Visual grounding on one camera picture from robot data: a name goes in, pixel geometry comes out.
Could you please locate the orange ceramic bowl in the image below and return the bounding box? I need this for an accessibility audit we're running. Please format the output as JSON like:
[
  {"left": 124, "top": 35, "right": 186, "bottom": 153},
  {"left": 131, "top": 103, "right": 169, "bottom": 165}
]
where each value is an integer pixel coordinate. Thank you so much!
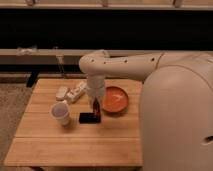
[{"left": 102, "top": 86, "right": 129, "bottom": 113}]

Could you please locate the grey bench rail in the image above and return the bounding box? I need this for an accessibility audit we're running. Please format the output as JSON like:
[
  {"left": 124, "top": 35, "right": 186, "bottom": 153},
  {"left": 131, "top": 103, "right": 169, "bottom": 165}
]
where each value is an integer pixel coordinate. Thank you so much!
[{"left": 0, "top": 48, "right": 154, "bottom": 66}]

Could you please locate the small white object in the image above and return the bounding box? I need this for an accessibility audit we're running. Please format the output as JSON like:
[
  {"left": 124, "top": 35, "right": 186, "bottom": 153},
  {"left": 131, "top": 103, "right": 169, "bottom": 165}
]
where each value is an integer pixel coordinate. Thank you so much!
[{"left": 56, "top": 86, "right": 69, "bottom": 100}]

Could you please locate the white plastic cup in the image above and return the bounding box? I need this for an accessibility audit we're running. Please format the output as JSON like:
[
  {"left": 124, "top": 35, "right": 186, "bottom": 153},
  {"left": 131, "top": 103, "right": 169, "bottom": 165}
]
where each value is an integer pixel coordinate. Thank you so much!
[{"left": 50, "top": 102, "right": 71, "bottom": 126}]

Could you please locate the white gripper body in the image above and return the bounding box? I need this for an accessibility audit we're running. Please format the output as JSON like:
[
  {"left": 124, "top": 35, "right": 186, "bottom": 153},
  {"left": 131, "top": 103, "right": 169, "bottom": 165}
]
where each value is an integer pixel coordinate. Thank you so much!
[{"left": 86, "top": 76, "right": 105, "bottom": 99}]

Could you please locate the wooden table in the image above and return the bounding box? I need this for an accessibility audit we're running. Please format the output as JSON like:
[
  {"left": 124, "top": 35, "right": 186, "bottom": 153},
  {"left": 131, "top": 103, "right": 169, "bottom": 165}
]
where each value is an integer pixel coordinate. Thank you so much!
[{"left": 4, "top": 79, "right": 142, "bottom": 167}]

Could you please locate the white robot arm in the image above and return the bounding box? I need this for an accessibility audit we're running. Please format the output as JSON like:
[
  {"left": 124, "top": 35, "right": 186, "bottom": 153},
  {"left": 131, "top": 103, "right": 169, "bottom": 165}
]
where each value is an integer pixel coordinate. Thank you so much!
[{"left": 79, "top": 50, "right": 213, "bottom": 171}]

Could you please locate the black rectangular block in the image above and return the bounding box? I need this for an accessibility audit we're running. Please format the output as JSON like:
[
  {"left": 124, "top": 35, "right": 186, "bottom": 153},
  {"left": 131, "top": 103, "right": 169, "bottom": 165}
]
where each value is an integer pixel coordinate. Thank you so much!
[{"left": 79, "top": 113, "right": 101, "bottom": 124}]

